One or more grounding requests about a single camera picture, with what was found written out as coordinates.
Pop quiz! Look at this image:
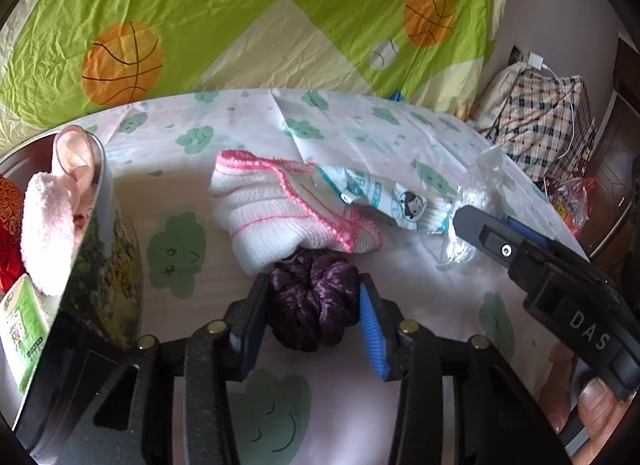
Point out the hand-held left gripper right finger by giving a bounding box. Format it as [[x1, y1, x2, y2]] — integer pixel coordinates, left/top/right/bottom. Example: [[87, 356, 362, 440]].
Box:
[[357, 275, 573, 465]]

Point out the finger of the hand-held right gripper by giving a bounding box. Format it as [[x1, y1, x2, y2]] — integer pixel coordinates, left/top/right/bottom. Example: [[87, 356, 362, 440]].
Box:
[[502, 215, 557, 247], [452, 205, 556, 271]]

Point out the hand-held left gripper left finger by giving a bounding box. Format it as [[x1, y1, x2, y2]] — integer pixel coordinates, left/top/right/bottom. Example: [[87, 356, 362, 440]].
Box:
[[12, 272, 273, 465]]

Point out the purple scrunchie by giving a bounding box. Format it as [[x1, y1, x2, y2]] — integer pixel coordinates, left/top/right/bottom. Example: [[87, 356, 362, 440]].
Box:
[[269, 250, 362, 352]]

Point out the round metal tin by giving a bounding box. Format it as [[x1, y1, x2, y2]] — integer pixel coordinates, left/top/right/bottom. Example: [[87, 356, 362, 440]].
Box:
[[0, 125, 146, 456]]

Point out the pink fluffy sock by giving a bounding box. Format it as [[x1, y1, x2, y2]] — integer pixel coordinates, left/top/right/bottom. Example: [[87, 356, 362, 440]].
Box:
[[20, 171, 84, 296]]

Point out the green tissue packet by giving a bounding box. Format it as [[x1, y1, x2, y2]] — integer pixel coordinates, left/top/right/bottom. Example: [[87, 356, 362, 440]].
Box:
[[0, 275, 57, 396]]

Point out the red embroidered drawstring pouch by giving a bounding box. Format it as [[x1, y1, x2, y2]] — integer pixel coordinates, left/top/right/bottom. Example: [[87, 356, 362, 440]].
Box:
[[0, 176, 32, 292]]

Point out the person's right hand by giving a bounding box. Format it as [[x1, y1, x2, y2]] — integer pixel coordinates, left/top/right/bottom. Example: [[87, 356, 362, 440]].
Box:
[[547, 345, 633, 446]]

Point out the orange plastic bag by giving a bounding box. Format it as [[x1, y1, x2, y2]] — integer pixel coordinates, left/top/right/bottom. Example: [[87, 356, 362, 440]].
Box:
[[545, 176, 598, 241]]

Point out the clear plastic bag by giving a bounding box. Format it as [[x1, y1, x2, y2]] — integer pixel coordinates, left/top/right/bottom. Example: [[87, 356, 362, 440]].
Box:
[[437, 148, 507, 273]]

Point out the cartoon printed sock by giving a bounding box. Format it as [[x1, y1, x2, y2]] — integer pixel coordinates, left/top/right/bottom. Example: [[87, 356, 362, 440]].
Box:
[[317, 164, 458, 236]]

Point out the white cloth with pink edge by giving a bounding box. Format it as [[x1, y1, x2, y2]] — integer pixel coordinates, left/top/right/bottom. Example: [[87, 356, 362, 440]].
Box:
[[209, 149, 385, 276]]

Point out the plaid fabric bag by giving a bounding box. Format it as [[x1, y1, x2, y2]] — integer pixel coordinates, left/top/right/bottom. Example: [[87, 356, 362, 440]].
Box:
[[470, 62, 598, 186]]

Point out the dark wooden furniture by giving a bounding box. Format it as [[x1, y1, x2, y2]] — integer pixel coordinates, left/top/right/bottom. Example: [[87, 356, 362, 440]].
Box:
[[580, 28, 640, 266]]

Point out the cloud print tablecloth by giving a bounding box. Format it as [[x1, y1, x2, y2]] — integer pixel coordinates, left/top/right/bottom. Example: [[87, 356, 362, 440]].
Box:
[[0, 89, 591, 465]]

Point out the pale pink cloth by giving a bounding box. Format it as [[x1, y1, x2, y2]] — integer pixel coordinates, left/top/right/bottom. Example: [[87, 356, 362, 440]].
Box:
[[52, 126, 99, 193]]

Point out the basketball print bedsheet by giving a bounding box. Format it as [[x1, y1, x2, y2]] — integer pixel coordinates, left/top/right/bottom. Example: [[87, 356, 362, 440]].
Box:
[[0, 0, 513, 161]]

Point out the white charger cable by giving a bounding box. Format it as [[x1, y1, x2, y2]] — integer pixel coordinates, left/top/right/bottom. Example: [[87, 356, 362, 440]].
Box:
[[545, 65, 577, 181]]

